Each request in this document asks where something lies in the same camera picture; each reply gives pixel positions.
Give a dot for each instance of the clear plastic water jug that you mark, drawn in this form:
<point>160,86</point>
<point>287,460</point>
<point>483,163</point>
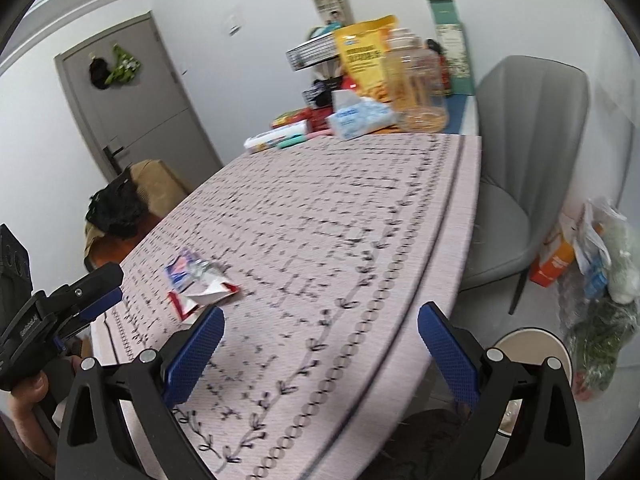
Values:
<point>417,90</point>

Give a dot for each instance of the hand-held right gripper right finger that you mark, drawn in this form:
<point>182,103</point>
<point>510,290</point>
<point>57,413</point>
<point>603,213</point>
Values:
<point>447,355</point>

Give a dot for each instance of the person's left hand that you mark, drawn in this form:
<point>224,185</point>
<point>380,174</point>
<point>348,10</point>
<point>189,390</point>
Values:
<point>27,400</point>

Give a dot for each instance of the person's dark trouser leg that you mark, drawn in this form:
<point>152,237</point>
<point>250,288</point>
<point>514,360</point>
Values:
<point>430,442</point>

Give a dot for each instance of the bag of green vegetables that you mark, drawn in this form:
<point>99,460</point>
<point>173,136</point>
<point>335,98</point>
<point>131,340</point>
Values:
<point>600,350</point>

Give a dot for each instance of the red snack packet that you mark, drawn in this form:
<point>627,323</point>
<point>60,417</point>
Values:
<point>290,119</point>

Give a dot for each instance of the pink patterned tablecloth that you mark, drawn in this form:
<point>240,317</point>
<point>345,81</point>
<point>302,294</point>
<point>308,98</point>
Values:
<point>310,220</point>

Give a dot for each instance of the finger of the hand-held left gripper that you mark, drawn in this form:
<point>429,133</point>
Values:
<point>95,285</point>
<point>75,329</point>

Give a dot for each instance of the black hanging hat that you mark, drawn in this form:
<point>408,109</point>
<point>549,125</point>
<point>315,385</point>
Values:
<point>100,72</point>

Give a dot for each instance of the green floral hanging bag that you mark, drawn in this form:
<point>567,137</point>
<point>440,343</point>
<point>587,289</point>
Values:
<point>124,66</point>

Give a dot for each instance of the yellow snack bag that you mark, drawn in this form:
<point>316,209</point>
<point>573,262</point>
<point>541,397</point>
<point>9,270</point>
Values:
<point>362,60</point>

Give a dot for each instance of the teal marker pen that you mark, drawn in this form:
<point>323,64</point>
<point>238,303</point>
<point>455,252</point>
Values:
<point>295,140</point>

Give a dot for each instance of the white printed tube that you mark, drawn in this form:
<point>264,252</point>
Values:
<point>272,139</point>

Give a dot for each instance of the white round waste bin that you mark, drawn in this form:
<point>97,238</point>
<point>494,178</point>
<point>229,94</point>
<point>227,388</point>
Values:
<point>525,345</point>

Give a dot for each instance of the blue tissue pack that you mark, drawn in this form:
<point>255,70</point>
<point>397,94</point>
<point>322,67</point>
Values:
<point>357,120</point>

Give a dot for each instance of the grey upholstered chair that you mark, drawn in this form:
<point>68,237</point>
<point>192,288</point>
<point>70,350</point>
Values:
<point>525,110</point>

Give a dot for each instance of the grey door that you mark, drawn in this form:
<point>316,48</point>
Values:
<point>150,110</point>

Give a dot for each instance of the orange cardboard box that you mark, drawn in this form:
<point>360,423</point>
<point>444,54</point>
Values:
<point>552,260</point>

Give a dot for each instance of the printed foil wrapper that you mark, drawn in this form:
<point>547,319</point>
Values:
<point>200,285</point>

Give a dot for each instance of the white light switch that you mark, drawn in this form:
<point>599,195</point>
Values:
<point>236,22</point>

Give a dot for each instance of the black garment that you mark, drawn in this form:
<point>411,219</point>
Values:
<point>117,207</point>

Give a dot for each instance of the tall green box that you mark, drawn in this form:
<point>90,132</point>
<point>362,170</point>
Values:
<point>452,45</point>

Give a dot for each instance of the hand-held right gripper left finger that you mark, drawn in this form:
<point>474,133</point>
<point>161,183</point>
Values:
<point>195,355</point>

